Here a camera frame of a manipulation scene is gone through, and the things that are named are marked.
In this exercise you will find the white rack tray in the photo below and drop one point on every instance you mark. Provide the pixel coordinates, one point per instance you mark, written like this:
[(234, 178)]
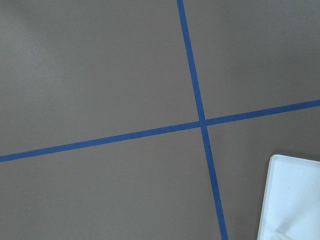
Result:
[(291, 201)]

